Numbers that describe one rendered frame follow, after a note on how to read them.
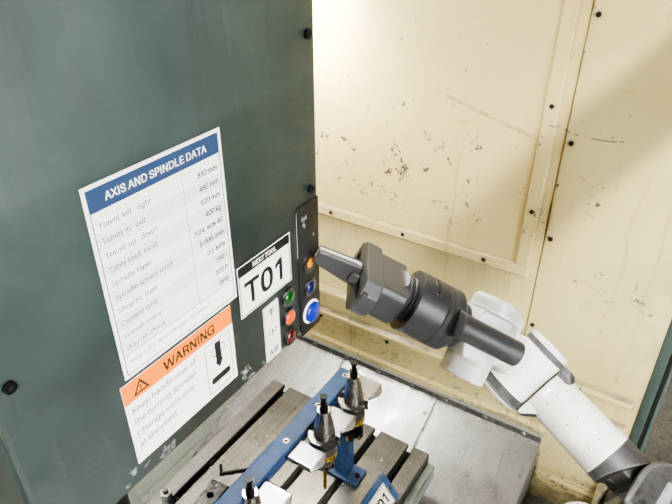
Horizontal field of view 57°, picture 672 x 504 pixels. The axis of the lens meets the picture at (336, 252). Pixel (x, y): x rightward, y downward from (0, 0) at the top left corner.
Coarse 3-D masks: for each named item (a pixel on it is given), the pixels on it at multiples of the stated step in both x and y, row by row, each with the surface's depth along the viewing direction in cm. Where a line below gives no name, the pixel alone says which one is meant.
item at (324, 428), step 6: (318, 408) 119; (318, 414) 118; (324, 414) 118; (330, 414) 119; (318, 420) 119; (324, 420) 118; (330, 420) 119; (318, 426) 119; (324, 426) 119; (330, 426) 119; (318, 432) 120; (324, 432) 119; (330, 432) 120; (318, 438) 120; (324, 438) 120; (330, 438) 120
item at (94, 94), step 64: (0, 0) 39; (64, 0) 43; (128, 0) 47; (192, 0) 52; (256, 0) 59; (0, 64) 40; (64, 64) 44; (128, 64) 49; (192, 64) 54; (256, 64) 61; (0, 128) 41; (64, 128) 45; (128, 128) 50; (192, 128) 57; (256, 128) 64; (0, 192) 43; (64, 192) 47; (256, 192) 68; (0, 256) 44; (64, 256) 49; (0, 320) 46; (64, 320) 50; (256, 320) 75; (0, 384) 47; (64, 384) 52; (0, 448) 50; (64, 448) 55; (128, 448) 62
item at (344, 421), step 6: (330, 408) 129; (336, 408) 129; (336, 414) 128; (342, 414) 128; (348, 414) 128; (336, 420) 126; (342, 420) 126; (348, 420) 126; (354, 420) 126; (342, 426) 125; (348, 426) 125; (354, 426) 125; (342, 432) 124
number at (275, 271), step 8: (280, 256) 75; (264, 264) 73; (272, 264) 74; (280, 264) 76; (264, 272) 73; (272, 272) 75; (280, 272) 76; (264, 280) 74; (272, 280) 75; (280, 280) 77; (264, 288) 74; (272, 288) 76; (264, 296) 75
